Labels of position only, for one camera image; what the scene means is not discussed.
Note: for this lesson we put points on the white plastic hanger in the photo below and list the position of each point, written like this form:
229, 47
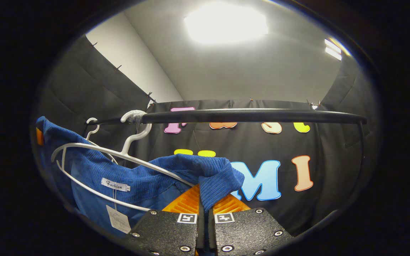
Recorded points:
93, 132

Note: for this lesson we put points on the small ceiling light panel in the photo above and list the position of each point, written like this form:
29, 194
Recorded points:
333, 49

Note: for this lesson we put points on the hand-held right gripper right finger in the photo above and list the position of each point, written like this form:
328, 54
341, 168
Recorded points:
247, 231

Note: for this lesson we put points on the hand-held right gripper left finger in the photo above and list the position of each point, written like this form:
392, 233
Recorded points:
169, 234

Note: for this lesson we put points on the black metal clothes rack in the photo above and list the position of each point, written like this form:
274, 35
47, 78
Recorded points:
247, 116

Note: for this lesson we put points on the white hanger with taped hook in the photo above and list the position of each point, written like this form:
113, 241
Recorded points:
135, 139

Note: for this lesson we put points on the black backdrop cloth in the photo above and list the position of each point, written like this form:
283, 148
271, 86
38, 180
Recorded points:
333, 160

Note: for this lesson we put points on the large rectangular ceiling light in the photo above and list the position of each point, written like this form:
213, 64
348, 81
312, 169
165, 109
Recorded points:
226, 23

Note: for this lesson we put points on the white paper hang tag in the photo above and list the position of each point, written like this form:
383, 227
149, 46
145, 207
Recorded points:
117, 220

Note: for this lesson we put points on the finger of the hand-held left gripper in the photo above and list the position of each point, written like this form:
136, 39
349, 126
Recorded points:
40, 137

